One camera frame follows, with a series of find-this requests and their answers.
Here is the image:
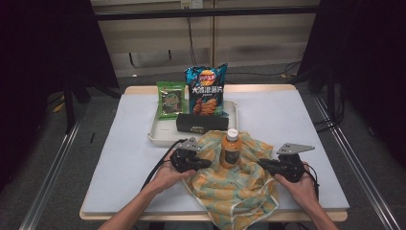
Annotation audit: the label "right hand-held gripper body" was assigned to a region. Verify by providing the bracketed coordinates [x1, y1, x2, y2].
[267, 142, 316, 184]

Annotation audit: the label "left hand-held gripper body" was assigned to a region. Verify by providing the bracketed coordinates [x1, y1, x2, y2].
[170, 137, 200, 174]

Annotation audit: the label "orange juice bottle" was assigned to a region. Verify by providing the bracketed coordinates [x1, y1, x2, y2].
[219, 127, 243, 170]

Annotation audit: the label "white plastic tray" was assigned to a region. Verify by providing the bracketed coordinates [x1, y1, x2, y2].
[147, 99, 239, 148]

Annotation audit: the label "black oblong box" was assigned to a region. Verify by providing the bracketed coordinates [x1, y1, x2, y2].
[175, 113, 230, 134]

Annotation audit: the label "orange-slice print fabric bag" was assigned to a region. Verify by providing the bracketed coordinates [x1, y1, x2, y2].
[183, 129, 281, 230]

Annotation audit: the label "green snack packet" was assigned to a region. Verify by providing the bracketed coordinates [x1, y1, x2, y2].
[156, 80, 188, 121]

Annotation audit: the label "blue potato chip bag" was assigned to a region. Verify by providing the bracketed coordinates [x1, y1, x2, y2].
[184, 62, 230, 117]

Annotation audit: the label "person's right hand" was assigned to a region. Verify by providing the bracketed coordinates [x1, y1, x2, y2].
[274, 162, 320, 212]

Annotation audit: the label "person's left hand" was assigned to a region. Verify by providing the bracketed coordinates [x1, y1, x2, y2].
[149, 149, 197, 195]

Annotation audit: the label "white table cover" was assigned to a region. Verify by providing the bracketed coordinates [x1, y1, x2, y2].
[80, 90, 350, 214]

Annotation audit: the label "wooden table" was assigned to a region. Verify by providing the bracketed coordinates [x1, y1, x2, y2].
[79, 83, 349, 223]

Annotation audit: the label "black metal stand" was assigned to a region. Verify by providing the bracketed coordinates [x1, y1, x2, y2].
[61, 76, 123, 133]

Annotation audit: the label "black curtain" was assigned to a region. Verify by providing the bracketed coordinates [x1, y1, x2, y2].
[0, 0, 120, 193]
[300, 0, 406, 167]

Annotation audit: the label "black horizontal bar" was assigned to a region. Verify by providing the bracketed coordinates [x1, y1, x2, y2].
[95, 5, 320, 22]

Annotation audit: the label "left hand-held gripper cable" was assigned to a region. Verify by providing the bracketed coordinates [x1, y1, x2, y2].
[140, 138, 188, 192]

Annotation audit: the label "metal floor rail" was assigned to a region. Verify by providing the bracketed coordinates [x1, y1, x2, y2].
[312, 95, 401, 230]
[18, 118, 84, 230]

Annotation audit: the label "black floor cables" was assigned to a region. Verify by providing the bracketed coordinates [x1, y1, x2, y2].
[314, 90, 347, 133]

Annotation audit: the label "black wall cable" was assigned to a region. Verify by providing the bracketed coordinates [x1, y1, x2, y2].
[186, 17, 303, 78]

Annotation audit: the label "white wall socket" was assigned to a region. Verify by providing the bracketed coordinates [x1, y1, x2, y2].
[180, 0, 204, 10]

